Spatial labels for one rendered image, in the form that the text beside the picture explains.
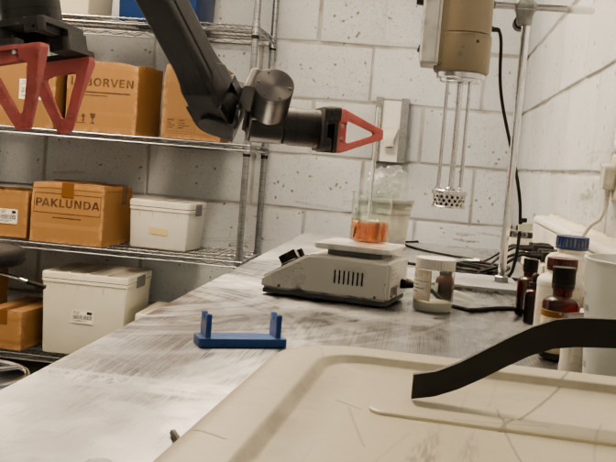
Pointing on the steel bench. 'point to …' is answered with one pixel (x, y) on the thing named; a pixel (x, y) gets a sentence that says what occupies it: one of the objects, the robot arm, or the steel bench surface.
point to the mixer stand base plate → (476, 282)
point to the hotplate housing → (342, 278)
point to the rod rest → (240, 335)
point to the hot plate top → (359, 247)
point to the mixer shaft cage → (449, 196)
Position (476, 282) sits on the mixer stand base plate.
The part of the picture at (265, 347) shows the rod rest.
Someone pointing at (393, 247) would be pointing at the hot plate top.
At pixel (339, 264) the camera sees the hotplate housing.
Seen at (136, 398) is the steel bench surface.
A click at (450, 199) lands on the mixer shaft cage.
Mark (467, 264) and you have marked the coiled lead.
